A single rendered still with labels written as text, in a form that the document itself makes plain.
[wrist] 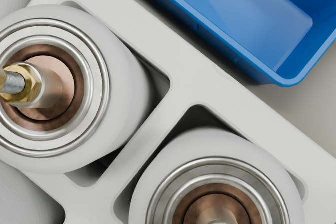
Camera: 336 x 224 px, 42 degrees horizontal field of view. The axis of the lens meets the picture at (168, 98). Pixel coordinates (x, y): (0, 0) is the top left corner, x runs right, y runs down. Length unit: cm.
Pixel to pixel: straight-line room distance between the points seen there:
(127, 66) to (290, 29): 29
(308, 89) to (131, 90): 29
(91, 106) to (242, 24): 29
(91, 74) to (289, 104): 30
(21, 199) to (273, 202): 17
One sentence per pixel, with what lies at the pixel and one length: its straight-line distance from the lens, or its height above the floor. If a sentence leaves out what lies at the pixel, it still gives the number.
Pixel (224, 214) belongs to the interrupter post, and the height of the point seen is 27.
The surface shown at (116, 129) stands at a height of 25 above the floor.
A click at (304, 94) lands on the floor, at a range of 50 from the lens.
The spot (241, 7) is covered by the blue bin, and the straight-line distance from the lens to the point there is 50.
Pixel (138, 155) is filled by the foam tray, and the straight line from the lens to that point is 31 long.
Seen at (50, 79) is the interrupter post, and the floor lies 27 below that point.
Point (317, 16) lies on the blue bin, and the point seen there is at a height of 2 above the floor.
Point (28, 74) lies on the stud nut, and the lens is 21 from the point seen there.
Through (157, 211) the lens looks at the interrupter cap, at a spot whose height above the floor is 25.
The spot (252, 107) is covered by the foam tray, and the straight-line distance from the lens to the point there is 31.
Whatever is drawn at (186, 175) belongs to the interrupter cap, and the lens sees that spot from 23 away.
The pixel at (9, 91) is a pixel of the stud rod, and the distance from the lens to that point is 20.
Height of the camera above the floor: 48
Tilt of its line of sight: 87 degrees down
